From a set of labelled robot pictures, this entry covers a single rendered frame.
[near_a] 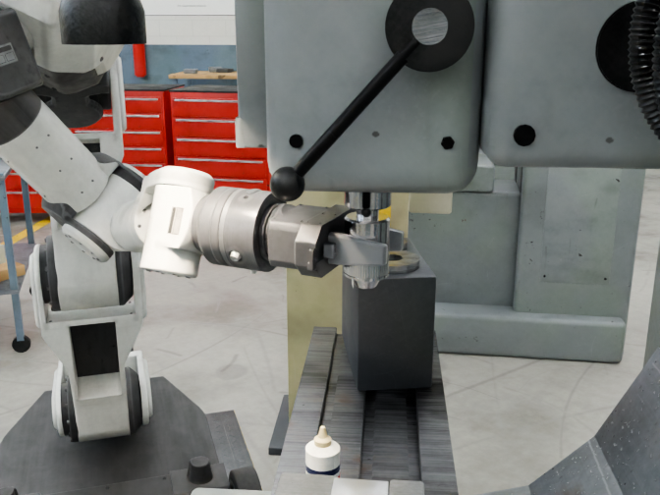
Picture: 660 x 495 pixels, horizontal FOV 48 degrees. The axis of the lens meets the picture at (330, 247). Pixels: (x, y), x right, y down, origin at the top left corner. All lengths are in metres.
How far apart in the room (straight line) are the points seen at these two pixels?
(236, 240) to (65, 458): 1.04
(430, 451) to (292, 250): 0.41
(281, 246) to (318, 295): 1.88
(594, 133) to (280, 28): 0.27
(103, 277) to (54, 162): 0.41
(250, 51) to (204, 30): 9.29
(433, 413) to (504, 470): 1.59
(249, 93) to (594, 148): 0.32
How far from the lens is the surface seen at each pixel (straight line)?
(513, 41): 0.63
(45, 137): 1.03
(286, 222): 0.76
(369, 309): 1.14
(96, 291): 1.42
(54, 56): 1.07
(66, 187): 1.06
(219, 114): 5.40
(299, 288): 2.64
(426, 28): 0.61
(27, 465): 1.76
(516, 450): 2.84
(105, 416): 1.63
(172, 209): 0.85
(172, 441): 1.75
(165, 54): 10.16
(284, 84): 0.65
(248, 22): 0.74
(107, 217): 1.08
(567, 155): 0.65
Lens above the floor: 1.46
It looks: 17 degrees down
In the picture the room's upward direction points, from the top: straight up
